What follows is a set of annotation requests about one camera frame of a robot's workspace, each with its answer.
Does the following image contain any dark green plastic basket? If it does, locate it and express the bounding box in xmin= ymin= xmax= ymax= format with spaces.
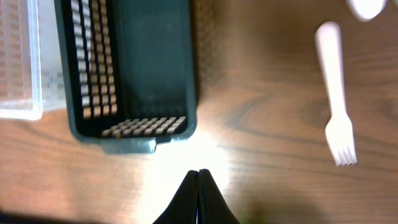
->
xmin=54 ymin=0 xmax=197 ymax=154

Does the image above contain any clear plastic basket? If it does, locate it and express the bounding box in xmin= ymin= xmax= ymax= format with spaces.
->
xmin=1 ymin=0 xmax=66 ymax=121

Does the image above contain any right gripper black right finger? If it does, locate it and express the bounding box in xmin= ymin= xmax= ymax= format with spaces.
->
xmin=198 ymin=169 xmax=240 ymax=224

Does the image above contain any white plastic spoon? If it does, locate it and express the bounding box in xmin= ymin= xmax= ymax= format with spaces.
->
xmin=346 ymin=0 xmax=387 ymax=22

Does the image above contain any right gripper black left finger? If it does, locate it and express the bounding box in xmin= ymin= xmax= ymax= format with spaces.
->
xmin=154 ymin=170 xmax=198 ymax=224

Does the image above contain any white plastic fork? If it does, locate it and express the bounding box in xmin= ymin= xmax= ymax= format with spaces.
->
xmin=315 ymin=21 xmax=358 ymax=166

